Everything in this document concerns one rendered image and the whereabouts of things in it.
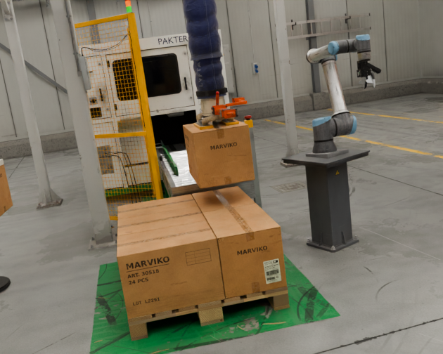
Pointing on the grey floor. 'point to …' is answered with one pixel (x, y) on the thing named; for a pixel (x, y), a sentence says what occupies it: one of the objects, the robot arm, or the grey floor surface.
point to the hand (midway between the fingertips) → (370, 88)
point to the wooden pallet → (208, 310)
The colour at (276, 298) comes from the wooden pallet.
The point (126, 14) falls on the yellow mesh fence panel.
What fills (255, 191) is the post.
